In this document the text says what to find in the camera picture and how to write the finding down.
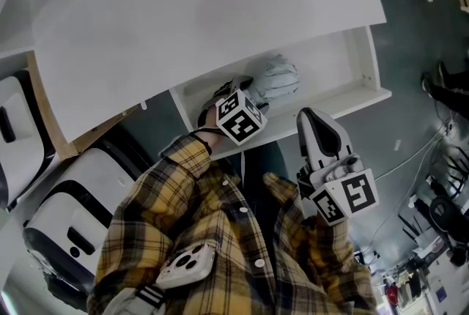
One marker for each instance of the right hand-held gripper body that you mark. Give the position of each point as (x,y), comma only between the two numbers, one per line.
(355,192)

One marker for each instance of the person's left forearm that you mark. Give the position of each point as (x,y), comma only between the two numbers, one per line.
(161,196)

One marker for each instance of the white open shelf unit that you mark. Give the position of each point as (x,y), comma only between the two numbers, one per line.
(14,24)

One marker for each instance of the brown cardboard box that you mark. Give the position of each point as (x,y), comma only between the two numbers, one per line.
(51,123)

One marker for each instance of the person's left hand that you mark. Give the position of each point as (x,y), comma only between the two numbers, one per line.
(210,128)

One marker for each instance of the yellow plaid shirt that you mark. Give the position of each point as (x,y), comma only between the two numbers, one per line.
(205,233)

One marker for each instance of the white desk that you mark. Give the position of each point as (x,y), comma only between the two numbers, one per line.
(183,13)

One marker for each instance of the person's right forearm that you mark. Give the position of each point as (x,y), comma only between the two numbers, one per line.
(329,251)

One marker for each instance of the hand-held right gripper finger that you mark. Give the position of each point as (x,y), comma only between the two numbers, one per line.
(306,145)
(344,145)

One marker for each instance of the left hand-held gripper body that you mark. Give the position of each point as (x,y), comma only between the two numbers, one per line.
(238,123)

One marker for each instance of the white and black robot machine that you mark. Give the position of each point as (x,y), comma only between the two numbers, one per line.
(22,123)
(88,203)

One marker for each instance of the white smartphone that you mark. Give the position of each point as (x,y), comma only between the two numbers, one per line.
(185,266)

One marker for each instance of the white desk drawer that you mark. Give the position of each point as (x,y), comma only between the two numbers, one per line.
(329,72)

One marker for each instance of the light blue cloth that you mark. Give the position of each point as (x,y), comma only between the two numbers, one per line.
(276,81)

